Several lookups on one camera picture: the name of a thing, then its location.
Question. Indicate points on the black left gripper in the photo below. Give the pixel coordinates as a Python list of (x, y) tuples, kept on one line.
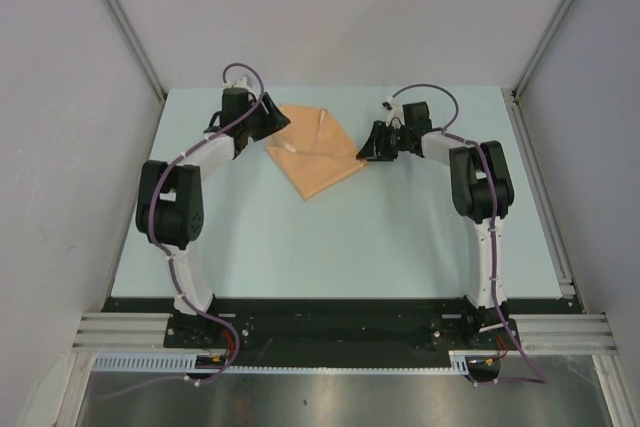
[(273, 122)]

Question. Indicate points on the left aluminium corner post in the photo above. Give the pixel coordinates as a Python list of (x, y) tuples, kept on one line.
[(132, 42)]

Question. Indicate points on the aluminium corner post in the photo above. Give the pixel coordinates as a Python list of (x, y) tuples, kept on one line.
[(132, 42), (535, 60)]

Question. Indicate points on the right aluminium corner post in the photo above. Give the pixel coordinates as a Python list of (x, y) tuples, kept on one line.
[(535, 60)]

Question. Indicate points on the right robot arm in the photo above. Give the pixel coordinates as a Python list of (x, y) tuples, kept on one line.
[(482, 192)]

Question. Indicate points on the white slotted cable duct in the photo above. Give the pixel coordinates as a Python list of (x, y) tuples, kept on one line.
[(155, 362)]

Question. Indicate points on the aluminium frame rail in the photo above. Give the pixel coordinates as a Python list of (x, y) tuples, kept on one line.
[(553, 236)]

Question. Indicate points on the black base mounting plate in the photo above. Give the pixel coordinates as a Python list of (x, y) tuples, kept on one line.
[(340, 334)]

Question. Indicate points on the peach satin napkin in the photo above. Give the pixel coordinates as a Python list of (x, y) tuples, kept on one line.
[(314, 151)]

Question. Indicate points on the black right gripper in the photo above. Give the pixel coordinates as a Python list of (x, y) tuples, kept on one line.
[(375, 148)]

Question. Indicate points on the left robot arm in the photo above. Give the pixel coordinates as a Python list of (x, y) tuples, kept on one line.
[(170, 203)]

